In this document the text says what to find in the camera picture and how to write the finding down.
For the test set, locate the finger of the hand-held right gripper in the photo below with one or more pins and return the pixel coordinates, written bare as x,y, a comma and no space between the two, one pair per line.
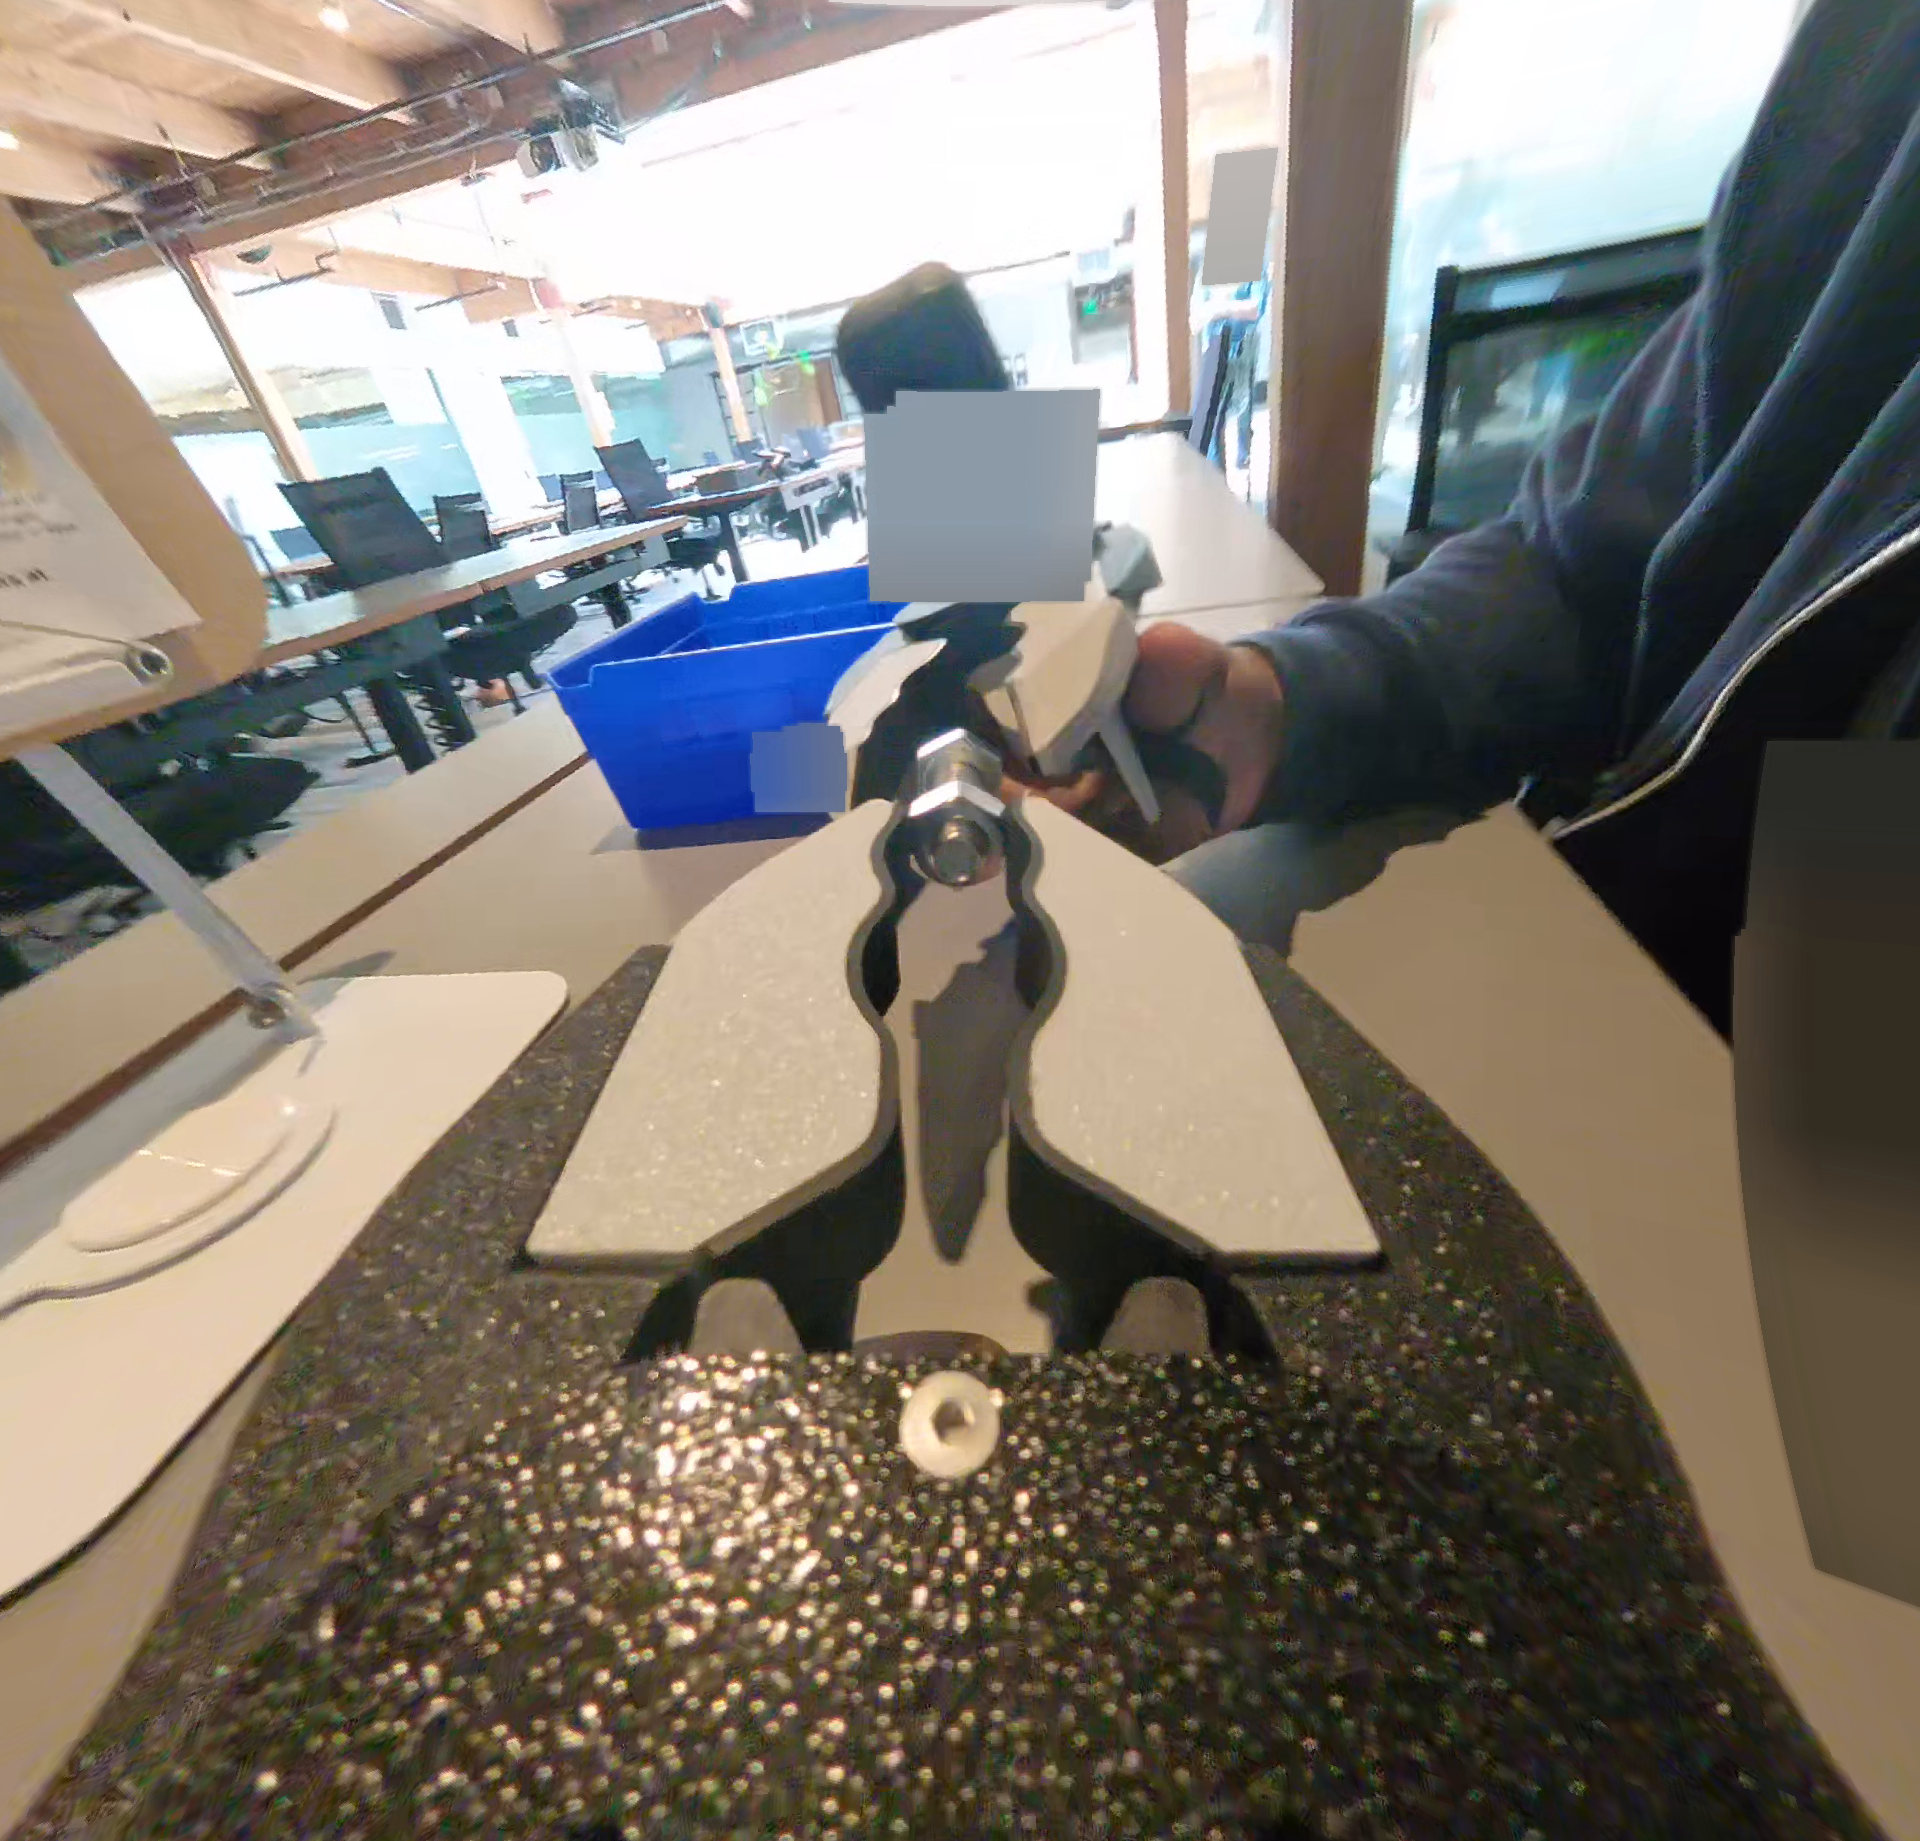
1066,672
877,687

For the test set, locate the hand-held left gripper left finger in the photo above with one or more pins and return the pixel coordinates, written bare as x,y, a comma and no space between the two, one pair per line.
705,1061

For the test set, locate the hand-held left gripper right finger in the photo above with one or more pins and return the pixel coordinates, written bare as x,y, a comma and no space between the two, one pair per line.
1201,1076

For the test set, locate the steel hex bolt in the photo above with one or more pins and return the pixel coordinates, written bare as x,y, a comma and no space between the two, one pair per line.
952,752

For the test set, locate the steel hex nut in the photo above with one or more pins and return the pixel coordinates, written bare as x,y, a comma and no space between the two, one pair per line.
936,803

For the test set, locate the person's right hand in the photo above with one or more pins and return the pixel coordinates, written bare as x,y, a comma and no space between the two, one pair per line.
1221,716

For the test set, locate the white table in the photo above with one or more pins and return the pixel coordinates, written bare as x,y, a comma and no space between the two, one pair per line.
1201,521

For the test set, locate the large blue plastic bin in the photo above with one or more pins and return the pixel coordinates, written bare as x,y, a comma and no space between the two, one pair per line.
676,731

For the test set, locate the white sign stand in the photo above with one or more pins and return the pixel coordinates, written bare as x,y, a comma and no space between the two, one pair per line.
406,1046

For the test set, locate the ceiling mounted device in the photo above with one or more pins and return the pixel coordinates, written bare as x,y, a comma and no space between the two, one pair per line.
562,138

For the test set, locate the wooden office desk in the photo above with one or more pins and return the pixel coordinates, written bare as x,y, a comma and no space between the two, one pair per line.
495,566

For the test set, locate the wooden pillar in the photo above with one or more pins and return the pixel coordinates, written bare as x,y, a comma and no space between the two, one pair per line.
1341,296

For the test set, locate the black mesh office chair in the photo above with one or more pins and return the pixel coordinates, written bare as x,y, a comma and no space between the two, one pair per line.
352,513

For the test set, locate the black framed screen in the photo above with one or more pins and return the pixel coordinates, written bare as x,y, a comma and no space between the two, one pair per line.
1545,371

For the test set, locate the brown cardboard panel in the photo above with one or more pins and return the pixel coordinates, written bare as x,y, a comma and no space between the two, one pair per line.
165,491

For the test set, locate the printed paper sheet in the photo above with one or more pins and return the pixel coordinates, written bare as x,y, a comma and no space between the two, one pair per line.
61,551

